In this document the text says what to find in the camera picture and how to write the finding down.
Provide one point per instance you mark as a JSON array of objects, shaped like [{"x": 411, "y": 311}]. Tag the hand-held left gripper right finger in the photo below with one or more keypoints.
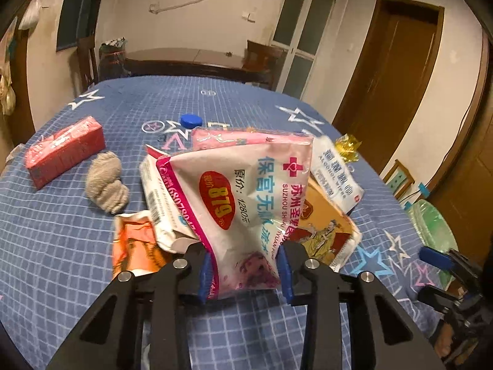
[{"x": 287, "y": 277}]

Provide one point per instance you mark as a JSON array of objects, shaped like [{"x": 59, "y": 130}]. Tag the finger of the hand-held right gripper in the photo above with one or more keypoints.
[
  {"x": 435, "y": 298},
  {"x": 435, "y": 257}
]

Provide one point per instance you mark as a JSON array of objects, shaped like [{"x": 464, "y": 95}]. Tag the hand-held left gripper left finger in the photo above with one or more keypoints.
[{"x": 204, "y": 277}]

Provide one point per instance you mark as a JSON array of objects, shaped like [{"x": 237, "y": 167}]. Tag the pink white plastic bag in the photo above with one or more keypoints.
[{"x": 246, "y": 185}]

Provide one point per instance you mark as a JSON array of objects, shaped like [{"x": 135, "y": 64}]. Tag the blue bottle cap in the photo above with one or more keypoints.
[{"x": 190, "y": 120}]

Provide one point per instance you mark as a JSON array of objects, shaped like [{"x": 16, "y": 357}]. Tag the person's right hand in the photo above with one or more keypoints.
[{"x": 443, "y": 341}]

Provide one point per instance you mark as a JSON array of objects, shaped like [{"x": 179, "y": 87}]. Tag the stack of green plastic stools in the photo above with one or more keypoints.
[{"x": 433, "y": 227}]

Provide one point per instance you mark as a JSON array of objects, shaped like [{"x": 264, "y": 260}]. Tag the yellow box with figure print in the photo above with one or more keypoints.
[{"x": 327, "y": 231}]

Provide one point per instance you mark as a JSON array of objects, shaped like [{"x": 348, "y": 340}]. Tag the orange crumpled wrapper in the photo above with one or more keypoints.
[{"x": 134, "y": 246}]

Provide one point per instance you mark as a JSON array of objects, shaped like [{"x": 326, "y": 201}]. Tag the white tissue packet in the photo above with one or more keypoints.
[{"x": 161, "y": 208}]

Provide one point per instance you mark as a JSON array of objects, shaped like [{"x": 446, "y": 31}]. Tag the small wooden chair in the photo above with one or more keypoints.
[{"x": 398, "y": 179}]

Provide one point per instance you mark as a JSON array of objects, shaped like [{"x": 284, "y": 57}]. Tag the white wipes packet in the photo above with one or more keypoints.
[{"x": 335, "y": 177}]

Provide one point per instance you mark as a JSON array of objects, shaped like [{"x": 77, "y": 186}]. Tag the gold foil wrapper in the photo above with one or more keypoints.
[{"x": 346, "y": 149}]

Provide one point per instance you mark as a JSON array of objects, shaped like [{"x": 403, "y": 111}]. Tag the blue star checked blanket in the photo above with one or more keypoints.
[{"x": 57, "y": 239}]

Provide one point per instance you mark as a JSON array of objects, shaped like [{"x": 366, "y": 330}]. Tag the brown wooden door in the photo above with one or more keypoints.
[{"x": 389, "y": 73}]

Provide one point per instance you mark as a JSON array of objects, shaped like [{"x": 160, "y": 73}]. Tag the red carton box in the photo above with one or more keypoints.
[{"x": 63, "y": 150}]

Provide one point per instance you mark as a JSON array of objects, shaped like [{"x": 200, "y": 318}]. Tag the long wooden table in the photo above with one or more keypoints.
[{"x": 192, "y": 65}]

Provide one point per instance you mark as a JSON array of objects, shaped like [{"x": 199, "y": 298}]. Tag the brown wooden board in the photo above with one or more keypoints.
[{"x": 265, "y": 59}]

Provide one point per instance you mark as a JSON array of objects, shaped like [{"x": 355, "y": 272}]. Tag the dark filled bag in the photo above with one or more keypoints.
[{"x": 113, "y": 59}]

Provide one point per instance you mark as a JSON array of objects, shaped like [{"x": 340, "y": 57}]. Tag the white glass panel door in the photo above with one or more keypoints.
[{"x": 304, "y": 34}]

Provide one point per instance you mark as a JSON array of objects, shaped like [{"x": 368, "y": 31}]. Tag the dark wooden chair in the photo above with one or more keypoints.
[{"x": 88, "y": 61}]

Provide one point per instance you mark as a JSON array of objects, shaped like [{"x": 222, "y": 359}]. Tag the pale hanging bags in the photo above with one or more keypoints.
[{"x": 7, "y": 84}]

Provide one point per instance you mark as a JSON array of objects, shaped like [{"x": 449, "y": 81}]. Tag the white hanging plastic bag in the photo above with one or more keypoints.
[{"x": 30, "y": 13}]

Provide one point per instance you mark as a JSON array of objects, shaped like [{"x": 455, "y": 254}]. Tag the white wall socket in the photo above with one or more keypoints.
[{"x": 249, "y": 17}]

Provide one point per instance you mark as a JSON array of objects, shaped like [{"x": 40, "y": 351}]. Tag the dark wall board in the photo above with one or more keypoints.
[{"x": 81, "y": 11}]

